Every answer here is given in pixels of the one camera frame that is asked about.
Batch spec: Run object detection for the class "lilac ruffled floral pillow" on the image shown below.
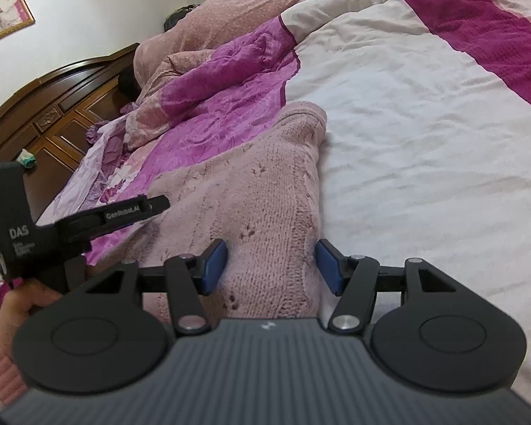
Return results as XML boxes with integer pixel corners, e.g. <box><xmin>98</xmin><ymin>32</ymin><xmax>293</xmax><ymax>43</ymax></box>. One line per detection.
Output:
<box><xmin>38</xmin><ymin>101</ymin><xmax>160</xmax><ymax>235</ymax></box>

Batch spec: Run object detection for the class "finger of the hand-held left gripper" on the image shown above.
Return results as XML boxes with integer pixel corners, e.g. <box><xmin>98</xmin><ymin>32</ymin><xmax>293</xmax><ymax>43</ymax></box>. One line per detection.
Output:
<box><xmin>55</xmin><ymin>194</ymin><xmax>171</xmax><ymax>244</ymax></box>

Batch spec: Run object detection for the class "pink knit cardigan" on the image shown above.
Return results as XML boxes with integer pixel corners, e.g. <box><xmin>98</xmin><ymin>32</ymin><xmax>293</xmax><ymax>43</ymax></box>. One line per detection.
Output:
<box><xmin>88</xmin><ymin>101</ymin><xmax>329</xmax><ymax>322</ymax></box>

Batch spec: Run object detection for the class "pink and purple quilt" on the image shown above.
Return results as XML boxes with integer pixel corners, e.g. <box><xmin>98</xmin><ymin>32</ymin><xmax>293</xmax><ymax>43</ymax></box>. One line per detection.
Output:
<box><xmin>86</xmin><ymin>0</ymin><xmax>531</xmax><ymax>266</ymax></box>

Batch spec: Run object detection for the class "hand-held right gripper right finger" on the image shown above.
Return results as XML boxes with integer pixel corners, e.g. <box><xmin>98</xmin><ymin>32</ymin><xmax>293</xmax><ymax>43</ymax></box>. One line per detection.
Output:
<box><xmin>314</xmin><ymin>238</ymin><xmax>459</xmax><ymax>334</ymax></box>

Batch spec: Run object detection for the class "magenta white striped bedspread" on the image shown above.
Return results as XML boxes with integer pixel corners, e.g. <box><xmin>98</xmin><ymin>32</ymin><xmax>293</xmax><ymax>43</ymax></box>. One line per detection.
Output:
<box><xmin>281</xmin><ymin>0</ymin><xmax>531</xmax><ymax>390</ymax></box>

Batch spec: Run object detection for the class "person's left hand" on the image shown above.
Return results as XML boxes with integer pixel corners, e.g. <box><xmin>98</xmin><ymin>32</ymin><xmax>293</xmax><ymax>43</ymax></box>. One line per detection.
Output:
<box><xmin>0</xmin><ymin>279</ymin><xmax>65</xmax><ymax>328</ymax></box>

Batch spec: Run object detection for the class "carved wooden headboard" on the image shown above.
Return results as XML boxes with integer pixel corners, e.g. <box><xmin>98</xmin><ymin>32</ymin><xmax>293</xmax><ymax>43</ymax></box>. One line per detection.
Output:
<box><xmin>0</xmin><ymin>42</ymin><xmax>142</xmax><ymax>226</ymax></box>

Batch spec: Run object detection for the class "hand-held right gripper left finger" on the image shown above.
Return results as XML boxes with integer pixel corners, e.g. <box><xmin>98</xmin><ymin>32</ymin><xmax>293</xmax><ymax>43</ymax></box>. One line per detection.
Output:
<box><xmin>86</xmin><ymin>238</ymin><xmax>229</xmax><ymax>336</ymax></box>

